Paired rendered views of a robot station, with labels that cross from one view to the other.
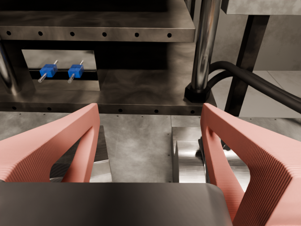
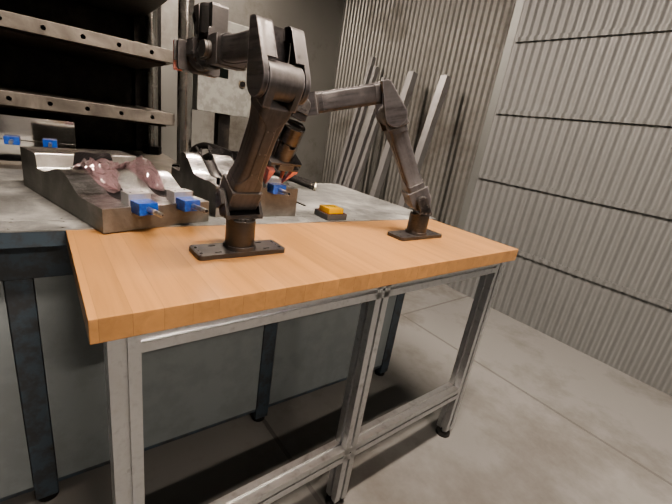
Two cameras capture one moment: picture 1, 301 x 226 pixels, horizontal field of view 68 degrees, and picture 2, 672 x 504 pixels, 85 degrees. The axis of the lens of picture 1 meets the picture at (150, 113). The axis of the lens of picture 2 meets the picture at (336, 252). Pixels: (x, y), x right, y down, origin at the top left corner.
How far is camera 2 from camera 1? 108 cm
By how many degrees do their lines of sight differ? 40
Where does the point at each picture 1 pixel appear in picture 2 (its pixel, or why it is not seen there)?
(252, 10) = (215, 109)
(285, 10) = (239, 112)
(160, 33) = (143, 114)
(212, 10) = (187, 97)
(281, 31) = not seen: hidden behind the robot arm
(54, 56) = (24, 123)
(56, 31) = (30, 98)
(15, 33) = not seen: outside the picture
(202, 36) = (182, 117)
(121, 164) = not seen: hidden behind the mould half
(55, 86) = (17, 160)
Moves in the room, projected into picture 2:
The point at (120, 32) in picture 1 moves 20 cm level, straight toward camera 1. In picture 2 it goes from (104, 109) to (121, 113)
